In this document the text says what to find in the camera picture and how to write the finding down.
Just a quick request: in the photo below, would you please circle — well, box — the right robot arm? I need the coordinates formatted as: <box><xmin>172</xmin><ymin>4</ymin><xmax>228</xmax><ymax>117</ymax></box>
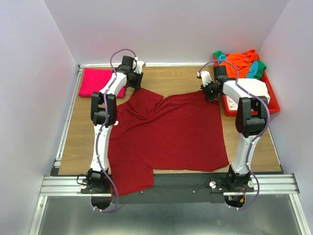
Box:
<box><xmin>197</xmin><ymin>70</ymin><xmax>270</xmax><ymax>192</ymax></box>

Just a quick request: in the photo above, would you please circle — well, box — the aluminium rail frame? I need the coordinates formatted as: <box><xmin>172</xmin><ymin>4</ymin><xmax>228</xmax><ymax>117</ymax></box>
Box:
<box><xmin>30</xmin><ymin>65</ymin><xmax>310</xmax><ymax>235</ymax></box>

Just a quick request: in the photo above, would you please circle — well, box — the folded pink t shirt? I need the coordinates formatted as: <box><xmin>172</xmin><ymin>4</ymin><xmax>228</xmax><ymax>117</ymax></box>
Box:
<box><xmin>78</xmin><ymin>68</ymin><xmax>113</xmax><ymax>98</ymax></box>

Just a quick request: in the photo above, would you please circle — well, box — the dark red t shirt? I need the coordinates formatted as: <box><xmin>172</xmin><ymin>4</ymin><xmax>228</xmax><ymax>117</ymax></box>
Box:
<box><xmin>108</xmin><ymin>89</ymin><xmax>229</xmax><ymax>195</ymax></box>

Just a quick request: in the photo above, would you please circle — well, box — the teal t shirt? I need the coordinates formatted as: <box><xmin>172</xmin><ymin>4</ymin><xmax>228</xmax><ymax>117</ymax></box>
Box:
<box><xmin>217</xmin><ymin>54</ymin><xmax>260</xmax><ymax>79</ymax></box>

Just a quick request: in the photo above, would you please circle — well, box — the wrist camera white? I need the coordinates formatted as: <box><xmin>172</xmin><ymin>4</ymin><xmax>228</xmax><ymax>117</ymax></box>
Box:
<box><xmin>134</xmin><ymin>57</ymin><xmax>146</xmax><ymax>74</ymax></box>
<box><xmin>197</xmin><ymin>71</ymin><xmax>213</xmax><ymax>87</ymax></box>

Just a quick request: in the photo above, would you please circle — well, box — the white t shirt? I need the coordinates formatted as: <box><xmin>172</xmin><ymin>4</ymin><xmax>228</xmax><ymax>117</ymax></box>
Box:
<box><xmin>226</xmin><ymin>78</ymin><xmax>270</xmax><ymax>111</ymax></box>

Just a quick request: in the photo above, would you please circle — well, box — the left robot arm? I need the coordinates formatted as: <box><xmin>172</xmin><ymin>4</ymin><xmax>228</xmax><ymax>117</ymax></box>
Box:
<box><xmin>77</xmin><ymin>55</ymin><xmax>145</xmax><ymax>193</ymax></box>

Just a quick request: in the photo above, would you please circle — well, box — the green t shirt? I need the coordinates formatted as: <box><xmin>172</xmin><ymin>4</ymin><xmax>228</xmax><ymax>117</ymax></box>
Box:
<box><xmin>213</xmin><ymin>50</ymin><xmax>266</xmax><ymax>74</ymax></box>

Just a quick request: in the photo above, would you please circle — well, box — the orange t shirt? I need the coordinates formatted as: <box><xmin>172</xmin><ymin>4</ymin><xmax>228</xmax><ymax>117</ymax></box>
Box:
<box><xmin>219</xmin><ymin>49</ymin><xmax>260</xmax><ymax>79</ymax></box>

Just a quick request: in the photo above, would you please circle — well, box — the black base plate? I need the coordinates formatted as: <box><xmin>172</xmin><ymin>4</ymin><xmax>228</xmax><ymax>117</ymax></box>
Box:
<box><xmin>81</xmin><ymin>173</ymin><xmax>257</xmax><ymax>205</ymax></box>

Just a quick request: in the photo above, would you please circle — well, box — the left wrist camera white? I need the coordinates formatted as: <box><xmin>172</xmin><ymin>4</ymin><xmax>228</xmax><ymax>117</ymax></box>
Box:
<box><xmin>134</xmin><ymin>57</ymin><xmax>146</xmax><ymax>74</ymax></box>

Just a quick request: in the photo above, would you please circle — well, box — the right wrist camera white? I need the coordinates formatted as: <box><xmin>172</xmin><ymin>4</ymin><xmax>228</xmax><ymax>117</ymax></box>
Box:
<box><xmin>197</xmin><ymin>71</ymin><xmax>213</xmax><ymax>87</ymax></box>

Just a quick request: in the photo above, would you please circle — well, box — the red plastic bin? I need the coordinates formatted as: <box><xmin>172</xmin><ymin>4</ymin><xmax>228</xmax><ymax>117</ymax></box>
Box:
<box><xmin>213</xmin><ymin>56</ymin><xmax>280</xmax><ymax>114</ymax></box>

